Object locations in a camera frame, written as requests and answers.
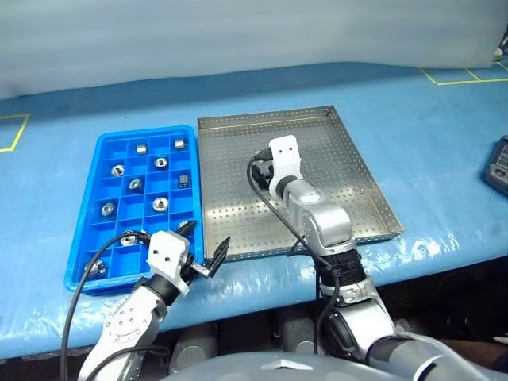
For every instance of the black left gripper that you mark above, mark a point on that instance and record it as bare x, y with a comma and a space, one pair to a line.
192, 270

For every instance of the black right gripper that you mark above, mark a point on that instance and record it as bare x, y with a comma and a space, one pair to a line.
262, 176

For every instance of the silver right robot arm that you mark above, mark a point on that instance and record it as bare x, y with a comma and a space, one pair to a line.
325, 222

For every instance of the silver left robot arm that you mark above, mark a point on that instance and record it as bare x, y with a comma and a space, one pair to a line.
127, 329

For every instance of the blue compartment tray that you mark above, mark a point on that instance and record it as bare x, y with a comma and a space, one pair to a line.
135, 208

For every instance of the perforated metal tray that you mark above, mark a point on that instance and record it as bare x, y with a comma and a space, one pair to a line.
337, 158

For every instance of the grey rounded shape under table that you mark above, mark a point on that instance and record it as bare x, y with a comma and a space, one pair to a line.
295, 329
194, 349

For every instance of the white foam backdrop sheet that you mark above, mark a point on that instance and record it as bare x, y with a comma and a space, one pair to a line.
238, 35

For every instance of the grey robot torso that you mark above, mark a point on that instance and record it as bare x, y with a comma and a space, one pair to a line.
278, 369

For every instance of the dark grey electronic device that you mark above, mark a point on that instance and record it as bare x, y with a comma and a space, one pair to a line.
498, 170

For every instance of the small white object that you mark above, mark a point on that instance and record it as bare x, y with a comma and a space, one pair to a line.
503, 47

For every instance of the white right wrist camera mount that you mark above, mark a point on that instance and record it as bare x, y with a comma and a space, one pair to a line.
283, 158

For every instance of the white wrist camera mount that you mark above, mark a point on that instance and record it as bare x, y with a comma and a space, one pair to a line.
283, 158
166, 250

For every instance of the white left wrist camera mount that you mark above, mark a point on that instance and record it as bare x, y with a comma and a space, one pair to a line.
166, 250

